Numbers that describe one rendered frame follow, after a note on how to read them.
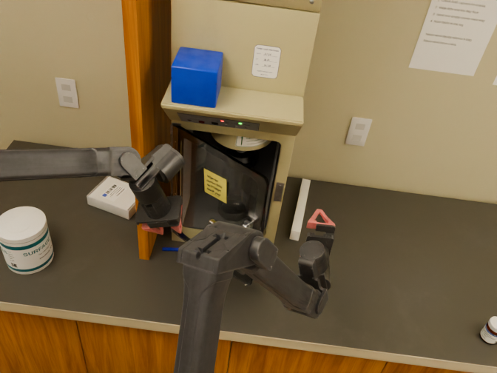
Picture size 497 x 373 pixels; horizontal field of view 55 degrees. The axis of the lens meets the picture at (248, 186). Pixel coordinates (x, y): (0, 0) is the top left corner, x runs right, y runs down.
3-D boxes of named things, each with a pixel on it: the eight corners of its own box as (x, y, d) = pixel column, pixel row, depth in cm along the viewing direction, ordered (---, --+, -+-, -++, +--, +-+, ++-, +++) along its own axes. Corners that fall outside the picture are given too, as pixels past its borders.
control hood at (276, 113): (170, 114, 121) (170, 78, 115) (297, 131, 122) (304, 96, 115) (160, 140, 113) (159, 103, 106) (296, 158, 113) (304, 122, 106)
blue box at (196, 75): (179, 81, 114) (180, 45, 109) (221, 86, 114) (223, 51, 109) (171, 103, 107) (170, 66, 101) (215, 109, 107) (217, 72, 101)
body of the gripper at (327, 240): (333, 233, 117) (335, 256, 111) (325, 260, 124) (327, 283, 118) (307, 230, 117) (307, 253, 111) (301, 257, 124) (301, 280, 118)
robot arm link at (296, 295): (196, 247, 78) (253, 263, 73) (209, 215, 80) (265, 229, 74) (284, 310, 113) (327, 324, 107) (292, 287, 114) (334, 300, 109)
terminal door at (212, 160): (174, 232, 148) (175, 123, 122) (251, 286, 135) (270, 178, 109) (173, 232, 148) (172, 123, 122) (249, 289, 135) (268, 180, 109)
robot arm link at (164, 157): (102, 161, 101) (116, 160, 94) (139, 126, 105) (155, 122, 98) (140, 201, 106) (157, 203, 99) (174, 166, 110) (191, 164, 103)
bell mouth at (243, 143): (214, 111, 142) (216, 95, 138) (274, 119, 142) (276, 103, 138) (205, 146, 128) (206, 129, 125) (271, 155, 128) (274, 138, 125)
